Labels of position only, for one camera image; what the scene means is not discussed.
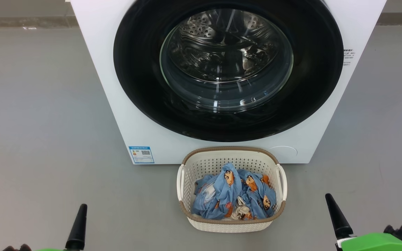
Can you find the blue cartoon garment white lining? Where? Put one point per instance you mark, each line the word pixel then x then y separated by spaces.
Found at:
pixel 222 195

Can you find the round drain filter cover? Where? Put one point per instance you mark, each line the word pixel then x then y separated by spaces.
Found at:
pixel 284 153

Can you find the washing machine drum with clothes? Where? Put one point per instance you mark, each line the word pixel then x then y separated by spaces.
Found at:
pixel 204 33

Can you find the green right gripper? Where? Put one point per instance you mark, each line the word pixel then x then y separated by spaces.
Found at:
pixel 375 242

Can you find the black round glass washer door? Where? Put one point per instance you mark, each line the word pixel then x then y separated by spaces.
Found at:
pixel 138 69

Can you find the small printed text label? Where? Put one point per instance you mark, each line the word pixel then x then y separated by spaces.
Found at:
pixel 348 55

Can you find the blue energy label sticker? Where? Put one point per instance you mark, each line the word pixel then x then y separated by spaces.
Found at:
pixel 141 154

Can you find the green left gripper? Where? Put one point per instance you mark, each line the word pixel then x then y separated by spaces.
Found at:
pixel 52 250

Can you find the white front-load washing machine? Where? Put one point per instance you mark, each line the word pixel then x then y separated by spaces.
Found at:
pixel 92 52

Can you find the cream laundry basket brown rim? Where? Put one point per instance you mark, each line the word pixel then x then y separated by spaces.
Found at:
pixel 201 164

